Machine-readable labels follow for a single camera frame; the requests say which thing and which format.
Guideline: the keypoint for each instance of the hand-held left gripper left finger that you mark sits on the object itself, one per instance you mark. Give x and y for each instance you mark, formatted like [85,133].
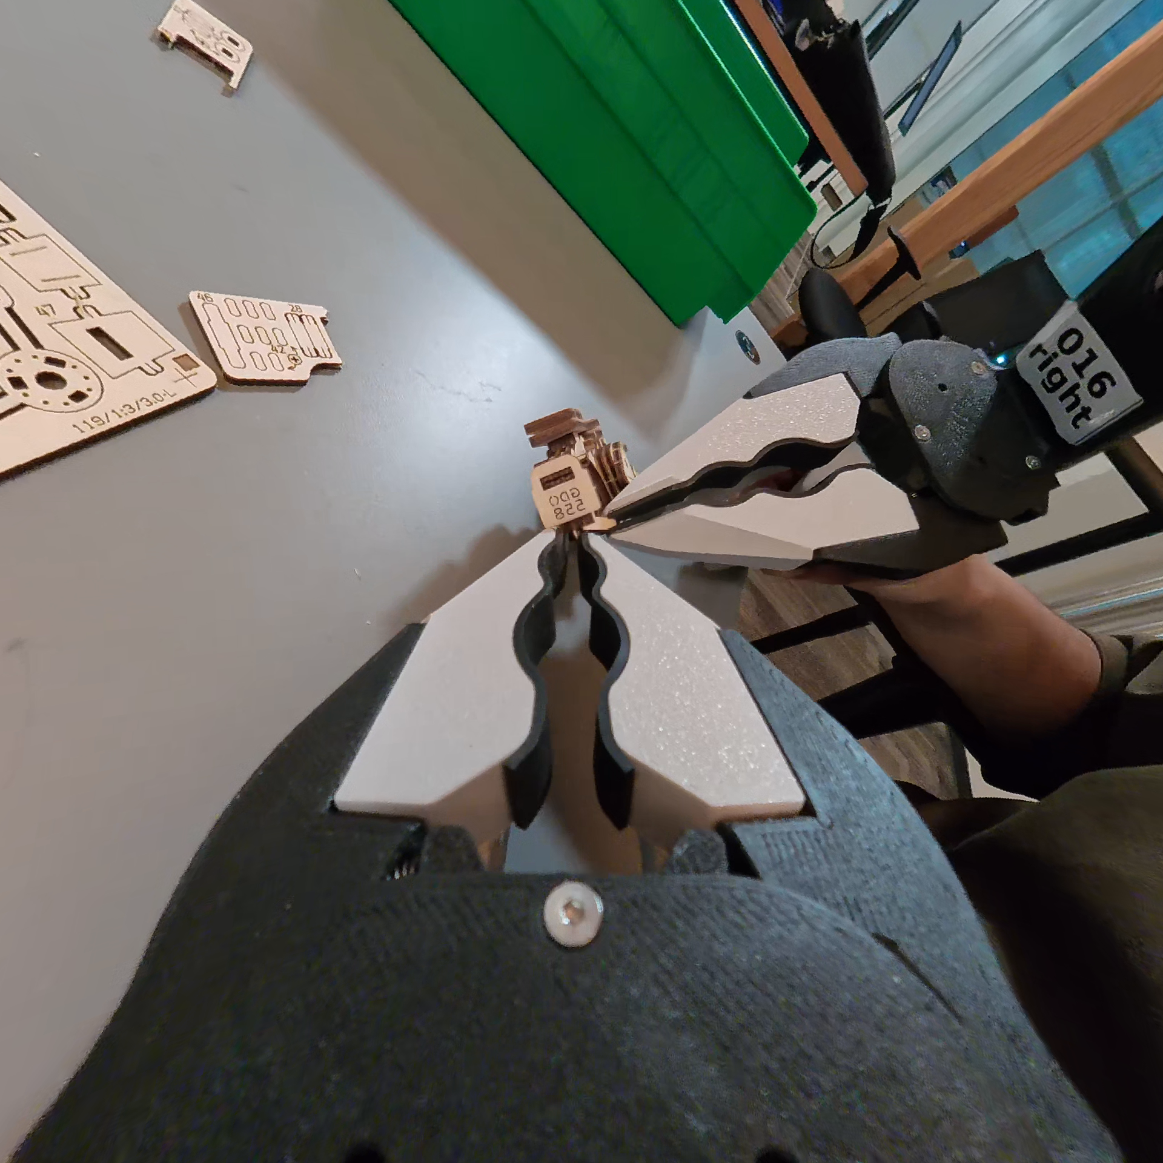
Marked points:
[455,708]

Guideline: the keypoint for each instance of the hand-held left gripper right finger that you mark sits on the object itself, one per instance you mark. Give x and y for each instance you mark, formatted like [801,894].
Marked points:
[699,718]

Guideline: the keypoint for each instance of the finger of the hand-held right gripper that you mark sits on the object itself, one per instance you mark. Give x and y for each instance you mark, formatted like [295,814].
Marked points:
[781,413]
[818,527]

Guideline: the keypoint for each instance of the wooden mechanical model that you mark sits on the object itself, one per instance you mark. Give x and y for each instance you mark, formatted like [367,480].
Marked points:
[572,472]

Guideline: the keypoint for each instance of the person's right forearm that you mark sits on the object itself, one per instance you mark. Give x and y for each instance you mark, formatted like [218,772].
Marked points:
[1018,664]

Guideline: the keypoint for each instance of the grey desk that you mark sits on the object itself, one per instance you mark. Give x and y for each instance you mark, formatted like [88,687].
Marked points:
[317,544]

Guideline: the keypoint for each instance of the person's right hand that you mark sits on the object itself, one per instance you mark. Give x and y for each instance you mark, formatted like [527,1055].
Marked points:
[872,600]

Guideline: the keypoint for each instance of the round dark sticker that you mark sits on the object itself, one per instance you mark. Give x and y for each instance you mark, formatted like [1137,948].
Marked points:
[747,347]

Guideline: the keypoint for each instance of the wooden beam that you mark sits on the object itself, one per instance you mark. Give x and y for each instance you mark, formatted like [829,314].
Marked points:
[1044,150]

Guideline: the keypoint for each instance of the green plastic bin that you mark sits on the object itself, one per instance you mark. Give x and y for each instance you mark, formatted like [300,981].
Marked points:
[617,136]

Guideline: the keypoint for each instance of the wooden-edged background table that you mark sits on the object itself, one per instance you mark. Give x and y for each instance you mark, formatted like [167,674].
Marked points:
[800,73]

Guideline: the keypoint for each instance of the small wooden slotted piece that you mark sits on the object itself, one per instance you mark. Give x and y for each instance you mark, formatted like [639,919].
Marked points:
[263,340]

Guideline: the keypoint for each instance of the person's olive shirt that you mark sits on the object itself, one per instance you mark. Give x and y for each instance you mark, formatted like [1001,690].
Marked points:
[1072,908]

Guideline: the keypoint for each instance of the wooden gear parts sheet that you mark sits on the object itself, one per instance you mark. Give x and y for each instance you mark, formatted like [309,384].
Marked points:
[73,364]

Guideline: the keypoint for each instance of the small wooden notched piece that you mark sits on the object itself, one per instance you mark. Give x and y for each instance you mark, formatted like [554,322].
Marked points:
[204,40]

